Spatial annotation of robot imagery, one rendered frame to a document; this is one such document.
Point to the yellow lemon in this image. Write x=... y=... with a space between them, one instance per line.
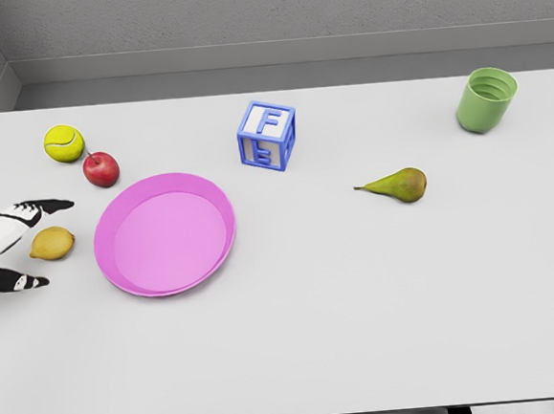
x=52 y=243

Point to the pink round plate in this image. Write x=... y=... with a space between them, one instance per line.
x=164 y=235

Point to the yellow tennis ball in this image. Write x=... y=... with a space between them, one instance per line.
x=64 y=143

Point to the red apple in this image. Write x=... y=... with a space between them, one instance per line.
x=101 y=169

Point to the blue letter block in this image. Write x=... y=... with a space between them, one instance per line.
x=266 y=136

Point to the green pear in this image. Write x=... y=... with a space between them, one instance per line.
x=400 y=185

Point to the green cup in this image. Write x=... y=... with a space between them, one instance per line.
x=484 y=102

